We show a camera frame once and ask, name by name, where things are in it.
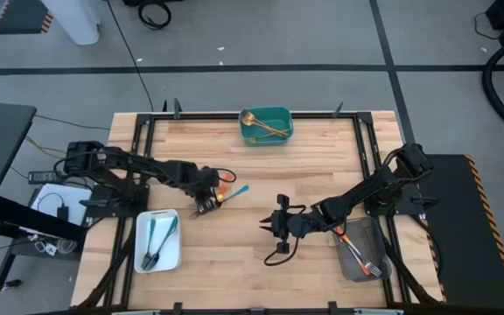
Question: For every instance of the white plastic bin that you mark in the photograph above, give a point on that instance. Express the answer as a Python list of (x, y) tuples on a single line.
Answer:
[(169, 258)]

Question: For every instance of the gold fork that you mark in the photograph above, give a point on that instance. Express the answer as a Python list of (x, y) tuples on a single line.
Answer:
[(274, 130), (247, 116), (254, 139)]

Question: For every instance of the hazard-striped black platform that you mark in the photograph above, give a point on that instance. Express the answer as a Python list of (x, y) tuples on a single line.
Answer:
[(466, 254)]

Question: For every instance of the hazard-striped black floor mat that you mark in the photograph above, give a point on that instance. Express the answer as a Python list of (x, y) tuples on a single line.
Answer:
[(20, 15)]

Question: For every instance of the white pedestal column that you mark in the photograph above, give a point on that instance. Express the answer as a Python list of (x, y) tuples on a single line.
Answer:
[(74, 22)]

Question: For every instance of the white paper sheet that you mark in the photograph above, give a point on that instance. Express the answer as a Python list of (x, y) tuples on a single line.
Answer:
[(46, 201)]

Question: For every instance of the black power adapter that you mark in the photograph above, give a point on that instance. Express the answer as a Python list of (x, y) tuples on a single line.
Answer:
[(42, 177)]

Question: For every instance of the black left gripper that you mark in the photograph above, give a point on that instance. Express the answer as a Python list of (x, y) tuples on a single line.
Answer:
[(206, 188)]

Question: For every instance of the grey translucent plastic bin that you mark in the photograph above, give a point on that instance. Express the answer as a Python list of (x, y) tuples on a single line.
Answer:
[(372, 236)]

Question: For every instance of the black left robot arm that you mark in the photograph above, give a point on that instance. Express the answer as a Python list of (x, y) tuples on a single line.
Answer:
[(138, 168)]

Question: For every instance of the teal plastic bin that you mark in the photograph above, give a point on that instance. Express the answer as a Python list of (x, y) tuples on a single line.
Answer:
[(274, 118)]

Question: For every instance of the small black charger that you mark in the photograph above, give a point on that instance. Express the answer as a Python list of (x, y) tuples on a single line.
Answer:
[(62, 213)]

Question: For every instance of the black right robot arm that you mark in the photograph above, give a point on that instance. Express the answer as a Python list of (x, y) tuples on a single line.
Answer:
[(374, 188)]

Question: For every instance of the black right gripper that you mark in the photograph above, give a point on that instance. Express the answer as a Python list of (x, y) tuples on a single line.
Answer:
[(300, 223)]

